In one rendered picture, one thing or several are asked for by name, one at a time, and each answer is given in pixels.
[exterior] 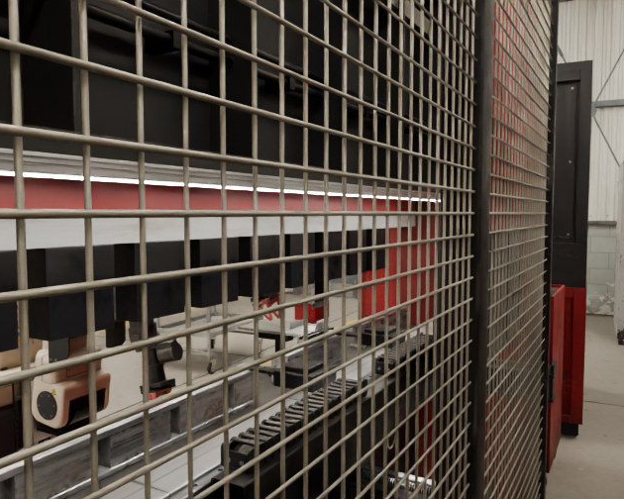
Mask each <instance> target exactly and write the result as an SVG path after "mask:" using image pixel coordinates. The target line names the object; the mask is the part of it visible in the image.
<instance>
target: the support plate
mask: <svg viewBox="0 0 624 499"><path fill-rule="evenodd" d="M290 323H293V322H292V321H285V335H286V336H291V337H298V336H301V335H303V331H297V330H290V331H288V330H289V329H290ZM238 330H245V331H254V323H249V324H246V325H242V326H240V327H238ZM286 330H287V331H286ZM259 332H261V333H268V334H276V335H280V320H274V319H272V320H271V321H269V320H268V319H263V320H260V321H259Z"/></svg>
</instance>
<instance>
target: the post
mask: <svg viewBox="0 0 624 499"><path fill-rule="evenodd" d="M474 11H475V12H476V13H477V14H478V16H476V15H474V33H475V34H476V36H477V37H478V39H476V38H474V57H475V58H476V59H477V61H475V60H473V79H474V80H475V81H476V82H477V84H475V83H473V102H474V103H476V104H477V105H476V106H474V105H473V111H472V123H473V124H474V125H476V127H475V128H474V127H472V146H473V147H475V150H472V166H471V168H474V169H475V171H472V172H471V190H474V191H475V192H474V193H472V194H471V211H472V212H474V215H471V220H470V233H471V234H474V236H473V237H470V255H473V257H472V258H471V259H470V275H469V277H471V276H473V279H471V280H470V281H469V298H471V297H472V298H473V299H472V300H470V301H469V319H472V321H471V322H469V329H468V340H469V341H470V340H472V342H470V343H469V344H468V361H470V360H471V363H470V364H469V365H468V382H470V381H471V384H470V385H469V386H468V402H471V404H470V405H469V406H468V423H469V422H470V425H469V426H468V436H467V444H468V443H470V445H469V447H468V449H467V464H468V463H469V467H468V469H467V484H468V483H469V487H468V489H467V491H466V499H483V498H484V449H485V400H486V352H487V303H488V255H489V206H490V158H491V108H492V60H493V11H494V0H475V2H474Z"/></svg>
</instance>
